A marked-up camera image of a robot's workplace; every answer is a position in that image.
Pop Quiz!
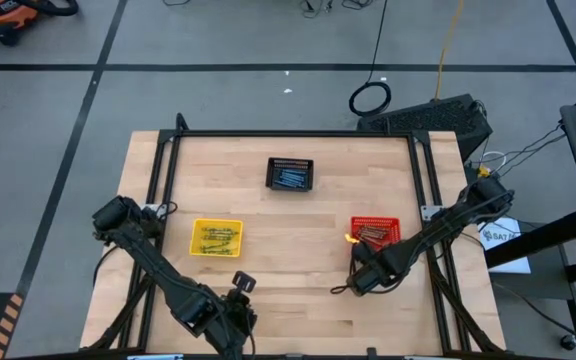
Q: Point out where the yellow plastic basket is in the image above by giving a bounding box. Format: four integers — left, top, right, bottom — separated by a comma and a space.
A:
189, 218, 245, 259

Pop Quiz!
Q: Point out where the black aluminium table frame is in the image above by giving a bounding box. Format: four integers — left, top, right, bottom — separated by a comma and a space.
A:
85, 112, 507, 360

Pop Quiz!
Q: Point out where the black metal beam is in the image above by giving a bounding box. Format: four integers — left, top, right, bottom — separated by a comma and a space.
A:
484, 206, 576, 270

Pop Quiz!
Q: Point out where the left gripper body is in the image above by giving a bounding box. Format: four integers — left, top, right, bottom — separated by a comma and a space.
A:
207, 270, 259, 360

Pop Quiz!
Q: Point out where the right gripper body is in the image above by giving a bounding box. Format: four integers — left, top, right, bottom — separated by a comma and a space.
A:
347, 242, 397, 297

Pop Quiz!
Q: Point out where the black cable with coil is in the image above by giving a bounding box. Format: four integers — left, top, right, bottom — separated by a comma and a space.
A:
348, 0, 393, 118

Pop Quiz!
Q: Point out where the black plastic basket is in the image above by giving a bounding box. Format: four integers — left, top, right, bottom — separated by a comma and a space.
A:
265, 156, 316, 193

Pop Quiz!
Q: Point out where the red plastic basket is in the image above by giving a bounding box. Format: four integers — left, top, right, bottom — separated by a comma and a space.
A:
350, 216, 402, 252

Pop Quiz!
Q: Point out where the black computer tower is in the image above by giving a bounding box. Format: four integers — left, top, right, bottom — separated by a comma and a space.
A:
356, 93, 494, 162

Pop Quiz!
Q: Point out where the yellow cable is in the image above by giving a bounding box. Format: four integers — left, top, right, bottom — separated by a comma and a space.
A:
434, 0, 465, 101

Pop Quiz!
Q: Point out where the white paper sheet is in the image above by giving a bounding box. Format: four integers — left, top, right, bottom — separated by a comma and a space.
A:
477, 216, 533, 275

